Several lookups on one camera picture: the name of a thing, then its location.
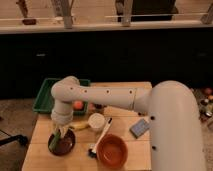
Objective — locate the yellow banana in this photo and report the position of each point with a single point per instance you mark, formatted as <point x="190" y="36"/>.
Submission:
<point x="79" y="125"/>

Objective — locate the blue sponge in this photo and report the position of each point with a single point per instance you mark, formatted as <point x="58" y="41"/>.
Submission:
<point x="139" y="128"/>

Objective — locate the pile of toy food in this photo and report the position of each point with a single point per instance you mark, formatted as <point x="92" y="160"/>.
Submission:
<point x="206" y="108"/>

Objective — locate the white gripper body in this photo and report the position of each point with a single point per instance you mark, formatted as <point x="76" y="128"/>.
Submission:
<point x="62" y="128"/>

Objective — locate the black chair base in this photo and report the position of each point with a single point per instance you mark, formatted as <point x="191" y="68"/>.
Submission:
<point x="23" y="140"/>

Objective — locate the green plastic tray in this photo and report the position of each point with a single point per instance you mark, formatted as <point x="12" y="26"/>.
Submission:
<point x="44" y="101"/>

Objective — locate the white cup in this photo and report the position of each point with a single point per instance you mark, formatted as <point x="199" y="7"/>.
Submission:
<point x="96" y="121"/>

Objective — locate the small dark cup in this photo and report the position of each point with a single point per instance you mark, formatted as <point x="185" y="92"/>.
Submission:
<point x="99" y="108"/>

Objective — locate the green pepper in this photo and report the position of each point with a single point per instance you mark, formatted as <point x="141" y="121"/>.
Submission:
<point x="55" y="140"/>

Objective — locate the orange bowl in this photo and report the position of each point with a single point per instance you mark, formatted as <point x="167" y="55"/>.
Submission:
<point x="112" y="152"/>

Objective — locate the orange red fruit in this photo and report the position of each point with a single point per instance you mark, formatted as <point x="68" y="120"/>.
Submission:
<point x="78" y="105"/>

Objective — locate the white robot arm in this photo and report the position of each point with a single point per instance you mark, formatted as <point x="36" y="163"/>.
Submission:
<point x="176" y="141"/>

